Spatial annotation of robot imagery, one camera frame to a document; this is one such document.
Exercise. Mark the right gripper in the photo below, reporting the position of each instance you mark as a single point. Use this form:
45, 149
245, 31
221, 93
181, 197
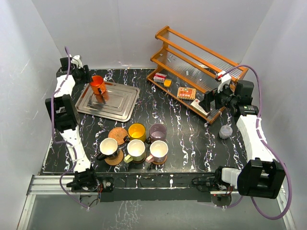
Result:
209, 96

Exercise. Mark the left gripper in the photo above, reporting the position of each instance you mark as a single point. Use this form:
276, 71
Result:
86, 73

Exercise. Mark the orange-red cup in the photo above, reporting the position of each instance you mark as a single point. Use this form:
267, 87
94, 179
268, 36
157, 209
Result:
97, 85

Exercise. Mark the woven rattan coaster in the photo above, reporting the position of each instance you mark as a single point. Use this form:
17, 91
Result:
118, 133
113, 161

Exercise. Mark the purple cup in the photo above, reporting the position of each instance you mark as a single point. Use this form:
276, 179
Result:
157, 131

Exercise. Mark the yellow cup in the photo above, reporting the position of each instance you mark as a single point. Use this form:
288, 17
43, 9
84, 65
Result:
136, 131

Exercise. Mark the black cup white inside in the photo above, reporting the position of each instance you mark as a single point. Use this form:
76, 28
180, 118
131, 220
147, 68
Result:
108, 149

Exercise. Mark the pink cup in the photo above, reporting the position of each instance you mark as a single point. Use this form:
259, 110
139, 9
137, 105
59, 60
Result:
158, 151

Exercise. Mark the pale green cup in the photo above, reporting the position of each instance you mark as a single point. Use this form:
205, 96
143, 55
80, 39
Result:
135, 150

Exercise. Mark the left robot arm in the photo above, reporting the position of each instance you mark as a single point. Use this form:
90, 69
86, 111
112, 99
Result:
65, 119

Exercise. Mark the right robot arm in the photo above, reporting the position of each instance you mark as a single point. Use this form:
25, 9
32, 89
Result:
263, 174

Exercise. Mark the white stapler box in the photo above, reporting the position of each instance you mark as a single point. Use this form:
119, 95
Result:
197, 107

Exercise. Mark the wooden shelf rack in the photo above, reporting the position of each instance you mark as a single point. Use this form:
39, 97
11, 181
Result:
190, 64

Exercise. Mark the orange spiral notebook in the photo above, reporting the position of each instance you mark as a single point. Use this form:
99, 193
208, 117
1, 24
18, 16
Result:
186, 93

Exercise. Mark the metal tray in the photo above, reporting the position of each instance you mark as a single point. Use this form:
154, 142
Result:
117, 103

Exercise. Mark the small orange box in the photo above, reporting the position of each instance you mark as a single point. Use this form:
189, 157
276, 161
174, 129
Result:
167, 83

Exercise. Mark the red white small box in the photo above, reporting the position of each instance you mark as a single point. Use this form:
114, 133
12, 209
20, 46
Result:
159, 77

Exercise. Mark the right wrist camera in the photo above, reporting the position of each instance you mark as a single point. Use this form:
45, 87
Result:
223, 79

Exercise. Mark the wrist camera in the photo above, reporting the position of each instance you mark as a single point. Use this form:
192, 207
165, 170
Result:
223, 79
77, 61

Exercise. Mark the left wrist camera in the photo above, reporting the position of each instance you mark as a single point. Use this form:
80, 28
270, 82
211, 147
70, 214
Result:
77, 61

